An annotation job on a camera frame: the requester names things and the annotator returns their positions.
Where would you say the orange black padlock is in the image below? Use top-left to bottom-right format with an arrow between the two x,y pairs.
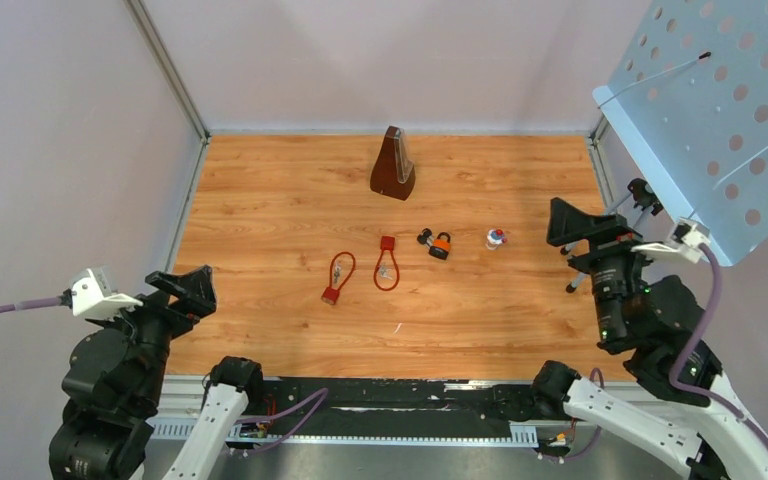
429,232 -> 451,260

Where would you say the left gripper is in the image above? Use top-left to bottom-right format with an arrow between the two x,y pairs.
89,262 -> 216,407

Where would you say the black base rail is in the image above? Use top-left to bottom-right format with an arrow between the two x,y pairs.
244,377 -> 572,439

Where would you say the brown wooden metronome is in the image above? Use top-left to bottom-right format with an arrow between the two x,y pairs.
370,126 -> 416,201

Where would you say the blue perforated metal stand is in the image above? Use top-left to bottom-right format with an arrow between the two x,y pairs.
592,1 -> 768,267

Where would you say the purple cable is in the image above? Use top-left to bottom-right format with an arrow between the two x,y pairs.
667,243 -> 768,473
0,296 -> 74,326

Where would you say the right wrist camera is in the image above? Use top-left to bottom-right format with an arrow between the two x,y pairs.
631,217 -> 711,264

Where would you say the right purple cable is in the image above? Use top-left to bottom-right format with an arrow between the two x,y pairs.
667,243 -> 768,473

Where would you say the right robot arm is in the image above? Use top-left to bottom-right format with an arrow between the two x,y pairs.
530,198 -> 768,479

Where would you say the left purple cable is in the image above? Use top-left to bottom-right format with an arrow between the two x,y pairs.
0,296 -> 74,326

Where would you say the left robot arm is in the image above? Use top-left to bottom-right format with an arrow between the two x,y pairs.
49,265 -> 267,479

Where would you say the red cable lock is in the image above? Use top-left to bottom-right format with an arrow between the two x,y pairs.
321,251 -> 357,306
373,235 -> 400,292

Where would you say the white cable duct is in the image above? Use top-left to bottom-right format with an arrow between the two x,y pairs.
148,417 -> 541,448

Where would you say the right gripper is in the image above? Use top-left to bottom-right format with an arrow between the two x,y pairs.
540,198 -> 661,345

